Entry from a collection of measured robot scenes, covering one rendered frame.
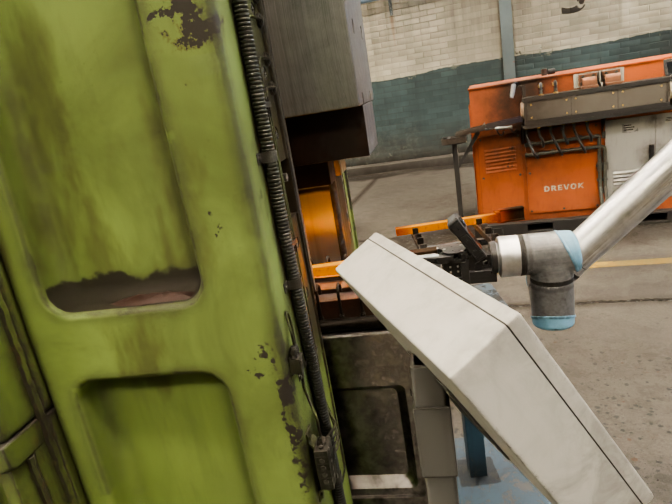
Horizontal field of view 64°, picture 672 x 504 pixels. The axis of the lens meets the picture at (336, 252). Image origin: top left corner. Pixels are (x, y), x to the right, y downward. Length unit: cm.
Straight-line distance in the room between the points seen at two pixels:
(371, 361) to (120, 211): 58
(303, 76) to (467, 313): 62
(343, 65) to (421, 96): 777
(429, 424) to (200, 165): 46
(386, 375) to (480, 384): 71
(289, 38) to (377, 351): 63
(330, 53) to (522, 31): 779
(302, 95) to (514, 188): 386
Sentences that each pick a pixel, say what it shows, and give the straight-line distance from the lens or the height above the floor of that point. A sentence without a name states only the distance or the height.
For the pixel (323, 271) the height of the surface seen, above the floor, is 101.
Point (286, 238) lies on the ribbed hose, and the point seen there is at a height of 119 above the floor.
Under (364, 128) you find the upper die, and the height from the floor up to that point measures 132.
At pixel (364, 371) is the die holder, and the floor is 82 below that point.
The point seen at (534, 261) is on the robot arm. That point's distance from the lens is 119.
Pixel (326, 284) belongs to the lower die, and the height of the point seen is 99.
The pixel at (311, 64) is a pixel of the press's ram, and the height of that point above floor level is 145.
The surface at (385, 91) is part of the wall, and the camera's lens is 882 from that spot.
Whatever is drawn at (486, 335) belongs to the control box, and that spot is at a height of 118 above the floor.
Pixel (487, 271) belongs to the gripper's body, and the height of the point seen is 97.
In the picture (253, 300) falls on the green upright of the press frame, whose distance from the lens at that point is 81.
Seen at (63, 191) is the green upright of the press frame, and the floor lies 131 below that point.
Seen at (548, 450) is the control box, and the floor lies 106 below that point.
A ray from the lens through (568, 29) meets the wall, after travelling 878.
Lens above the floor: 139
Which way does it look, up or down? 16 degrees down
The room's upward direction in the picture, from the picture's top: 10 degrees counter-clockwise
